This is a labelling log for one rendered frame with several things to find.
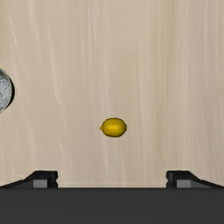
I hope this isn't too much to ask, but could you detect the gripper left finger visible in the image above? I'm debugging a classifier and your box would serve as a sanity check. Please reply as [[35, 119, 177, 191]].
[[0, 170, 59, 189]]

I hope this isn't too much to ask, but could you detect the grey bowl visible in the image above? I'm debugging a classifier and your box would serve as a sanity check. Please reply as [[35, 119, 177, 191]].
[[0, 67, 16, 115]]

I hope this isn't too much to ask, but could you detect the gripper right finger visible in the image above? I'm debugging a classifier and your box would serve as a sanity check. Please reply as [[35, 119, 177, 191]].
[[165, 170, 224, 189]]

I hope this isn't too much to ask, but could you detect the yellow lemon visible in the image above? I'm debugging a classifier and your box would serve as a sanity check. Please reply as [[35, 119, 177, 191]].
[[99, 117, 128, 138]]

